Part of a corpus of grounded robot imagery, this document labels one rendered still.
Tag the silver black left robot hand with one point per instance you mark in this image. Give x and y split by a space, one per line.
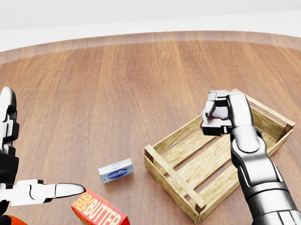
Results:
2 125

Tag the wooden slat tray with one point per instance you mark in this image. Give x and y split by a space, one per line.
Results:
193 163

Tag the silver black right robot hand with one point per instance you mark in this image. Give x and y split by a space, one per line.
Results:
240 110

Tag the red butter box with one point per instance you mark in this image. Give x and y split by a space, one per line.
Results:
100 213

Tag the red tomato sauce tin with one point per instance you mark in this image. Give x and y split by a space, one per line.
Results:
212 117

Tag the small blue white box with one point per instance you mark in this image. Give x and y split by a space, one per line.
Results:
115 171

